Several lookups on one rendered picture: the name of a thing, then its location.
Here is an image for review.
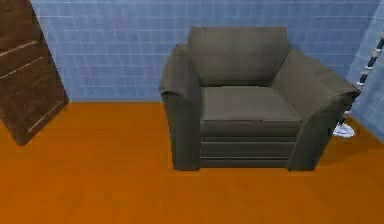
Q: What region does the dark grey armchair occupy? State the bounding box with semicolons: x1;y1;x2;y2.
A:
158;25;362;173

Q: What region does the dark brown wooden cabinet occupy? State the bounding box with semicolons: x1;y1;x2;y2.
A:
0;0;70;147

